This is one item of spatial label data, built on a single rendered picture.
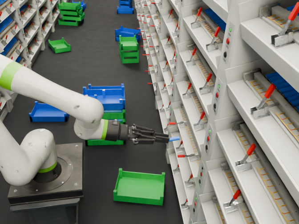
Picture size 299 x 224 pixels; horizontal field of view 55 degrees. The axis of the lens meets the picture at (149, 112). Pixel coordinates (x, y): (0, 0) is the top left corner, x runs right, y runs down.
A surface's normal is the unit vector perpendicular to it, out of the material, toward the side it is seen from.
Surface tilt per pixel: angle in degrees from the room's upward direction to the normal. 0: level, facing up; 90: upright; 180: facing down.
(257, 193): 18
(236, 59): 90
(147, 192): 0
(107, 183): 0
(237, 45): 90
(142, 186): 0
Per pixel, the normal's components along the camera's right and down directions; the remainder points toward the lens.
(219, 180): -0.27, -0.78
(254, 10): 0.10, 0.56
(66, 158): 0.05, -0.81
